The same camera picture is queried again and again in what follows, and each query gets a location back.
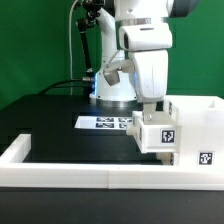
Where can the white drawer cabinet frame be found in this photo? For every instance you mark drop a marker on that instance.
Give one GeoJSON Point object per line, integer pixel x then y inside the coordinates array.
{"type": "Point", "coordinates": [201, 135]}

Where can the white front drawer box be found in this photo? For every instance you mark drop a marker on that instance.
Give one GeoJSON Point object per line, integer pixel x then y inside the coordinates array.
{"type": "Point", "coordinates": [167, 158]}

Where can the marker sheet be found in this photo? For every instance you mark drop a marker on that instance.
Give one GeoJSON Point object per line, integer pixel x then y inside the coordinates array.
{"type": "Point", "coordinates": [102, 122]}

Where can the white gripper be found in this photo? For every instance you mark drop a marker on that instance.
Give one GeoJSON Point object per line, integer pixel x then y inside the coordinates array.
{"type": "Point", "coordinates": [149, 78]}

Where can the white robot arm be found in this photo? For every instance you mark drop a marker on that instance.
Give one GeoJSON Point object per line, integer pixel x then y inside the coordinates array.
{"type": "Point", "coordinates": [113, 85]}

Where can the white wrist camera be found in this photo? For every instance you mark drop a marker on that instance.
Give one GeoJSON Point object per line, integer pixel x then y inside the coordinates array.
{"type": "Point", "coordinates": [145, 37]}

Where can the white drawer box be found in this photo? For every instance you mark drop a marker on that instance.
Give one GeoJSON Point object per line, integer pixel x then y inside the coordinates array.
{"type": "Point", "coordinates": [158, 135]}
{"type": "Point", "coordinates": [167, 158]}

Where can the white L-shaped fence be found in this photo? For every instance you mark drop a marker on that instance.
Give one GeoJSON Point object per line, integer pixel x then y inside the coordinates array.
{"type": "Point", "coordinates": [15, 172]}

